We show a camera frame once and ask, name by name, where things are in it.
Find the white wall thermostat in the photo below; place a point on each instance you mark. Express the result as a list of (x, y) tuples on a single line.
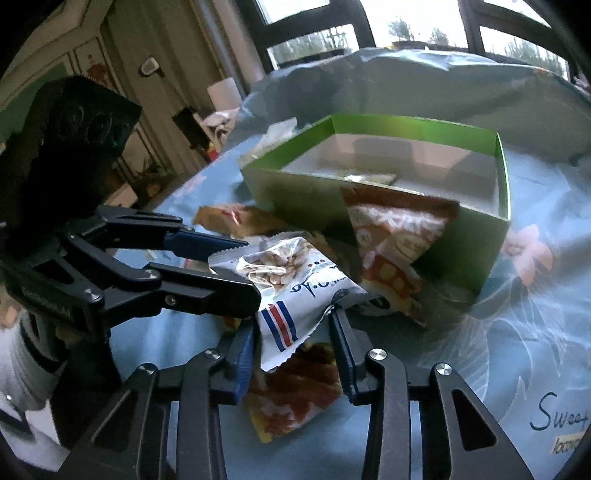
[(151, 66)]

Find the green cardboard box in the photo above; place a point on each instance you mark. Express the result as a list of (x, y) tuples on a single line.
[(461, 244)]

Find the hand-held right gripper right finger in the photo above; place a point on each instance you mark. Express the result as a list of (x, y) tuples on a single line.
[(344, 355)]

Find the dark wooden chair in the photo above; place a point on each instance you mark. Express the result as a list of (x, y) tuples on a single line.
[(258, 27), (471, 27)]

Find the metal shelf with plants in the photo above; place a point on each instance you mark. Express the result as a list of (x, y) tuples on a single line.
[(147, 170)]

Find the white paper roll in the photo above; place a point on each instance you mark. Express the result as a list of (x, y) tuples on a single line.
[(224, 94)]

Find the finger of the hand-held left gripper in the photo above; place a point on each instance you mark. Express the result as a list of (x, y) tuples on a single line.
[(198, 244), (207, 290)]

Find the blue floral tablecloth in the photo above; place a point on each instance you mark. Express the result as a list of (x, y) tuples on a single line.
[(531, 323)]

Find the white cabinet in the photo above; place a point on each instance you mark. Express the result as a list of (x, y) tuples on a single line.
[(87, 60)]

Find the window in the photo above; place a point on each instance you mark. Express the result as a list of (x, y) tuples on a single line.
[(415, 23)]

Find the orange yellow snack packet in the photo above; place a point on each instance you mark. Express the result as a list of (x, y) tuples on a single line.
[(295, 401)]

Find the snack packets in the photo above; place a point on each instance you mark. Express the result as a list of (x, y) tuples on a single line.
[(397, 230)]

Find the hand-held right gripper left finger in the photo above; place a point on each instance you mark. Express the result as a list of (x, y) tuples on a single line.
[(242, 364)]

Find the tan snack packet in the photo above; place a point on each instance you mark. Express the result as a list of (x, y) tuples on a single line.
[(217, 217)]

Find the white blue peanut snack packet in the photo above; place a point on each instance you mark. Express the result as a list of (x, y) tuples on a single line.
[(286, 295)]

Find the person's left forearm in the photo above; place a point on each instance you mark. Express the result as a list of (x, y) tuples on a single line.
[(23, 369)]

